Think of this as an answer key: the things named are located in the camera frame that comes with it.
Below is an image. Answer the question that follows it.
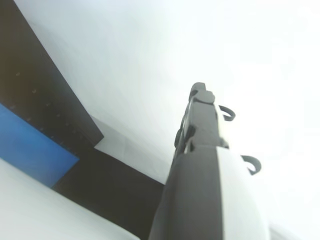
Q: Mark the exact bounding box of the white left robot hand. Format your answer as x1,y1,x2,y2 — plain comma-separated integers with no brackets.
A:
149,81,272,240

